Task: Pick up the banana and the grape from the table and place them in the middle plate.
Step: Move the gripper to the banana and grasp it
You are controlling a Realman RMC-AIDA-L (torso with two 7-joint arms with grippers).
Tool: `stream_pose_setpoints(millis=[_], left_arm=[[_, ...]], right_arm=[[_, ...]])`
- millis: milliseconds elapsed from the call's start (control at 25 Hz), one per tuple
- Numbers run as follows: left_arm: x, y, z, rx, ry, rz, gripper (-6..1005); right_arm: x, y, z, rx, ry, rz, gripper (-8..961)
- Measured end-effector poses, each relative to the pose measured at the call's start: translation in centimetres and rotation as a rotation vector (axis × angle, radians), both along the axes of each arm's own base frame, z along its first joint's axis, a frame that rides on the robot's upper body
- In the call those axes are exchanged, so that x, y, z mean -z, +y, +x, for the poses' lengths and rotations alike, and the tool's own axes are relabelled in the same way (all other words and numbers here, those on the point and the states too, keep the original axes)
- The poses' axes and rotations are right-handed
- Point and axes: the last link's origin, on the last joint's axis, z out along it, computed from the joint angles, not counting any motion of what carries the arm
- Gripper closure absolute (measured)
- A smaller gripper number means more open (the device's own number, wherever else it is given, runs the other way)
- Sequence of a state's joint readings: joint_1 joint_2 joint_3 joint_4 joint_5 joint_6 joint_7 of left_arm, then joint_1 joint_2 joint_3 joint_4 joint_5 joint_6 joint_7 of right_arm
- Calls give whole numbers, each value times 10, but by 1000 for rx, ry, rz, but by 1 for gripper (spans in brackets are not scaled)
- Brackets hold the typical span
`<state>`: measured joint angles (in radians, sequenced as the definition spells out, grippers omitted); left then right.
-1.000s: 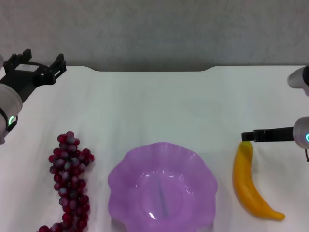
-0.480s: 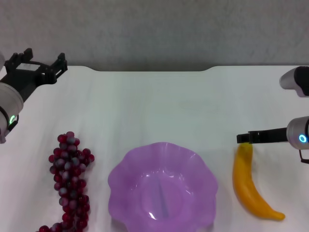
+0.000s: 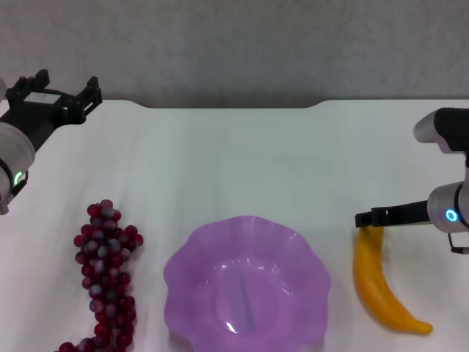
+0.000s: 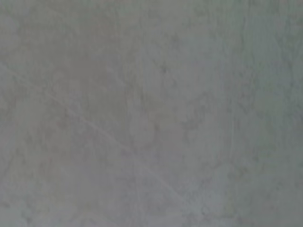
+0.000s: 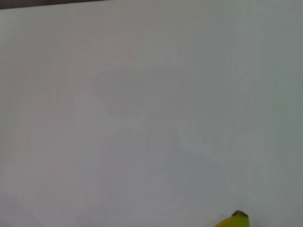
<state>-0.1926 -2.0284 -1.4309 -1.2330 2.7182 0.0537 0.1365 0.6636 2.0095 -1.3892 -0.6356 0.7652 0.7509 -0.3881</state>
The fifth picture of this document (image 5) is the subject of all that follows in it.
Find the yellow plastic banana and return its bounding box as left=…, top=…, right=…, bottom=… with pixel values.
left=214, top=210, right=250, bottom=227

